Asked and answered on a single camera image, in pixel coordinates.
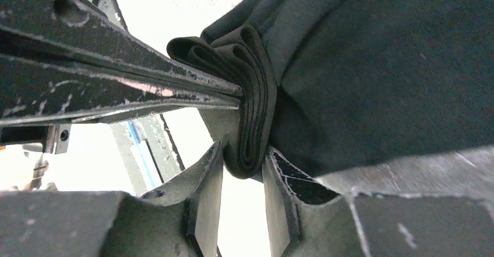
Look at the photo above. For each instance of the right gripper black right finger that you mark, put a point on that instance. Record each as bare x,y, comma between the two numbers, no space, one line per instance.
305,218

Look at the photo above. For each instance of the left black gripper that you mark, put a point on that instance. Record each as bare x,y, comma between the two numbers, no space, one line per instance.
41,93

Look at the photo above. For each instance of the black underwear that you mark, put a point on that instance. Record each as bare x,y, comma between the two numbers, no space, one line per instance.
337,84

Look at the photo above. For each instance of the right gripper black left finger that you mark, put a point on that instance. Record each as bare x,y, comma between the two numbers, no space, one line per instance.
178,218

